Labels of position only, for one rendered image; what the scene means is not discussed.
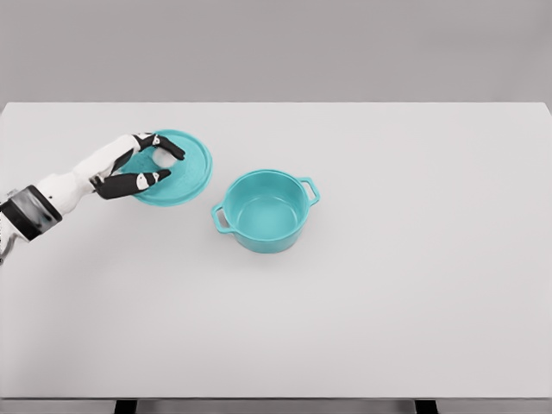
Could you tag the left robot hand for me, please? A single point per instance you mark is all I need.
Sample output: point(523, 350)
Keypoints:
point(111, 155)

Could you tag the teal pot lid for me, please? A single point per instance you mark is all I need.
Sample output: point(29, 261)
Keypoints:
point(190, 172)

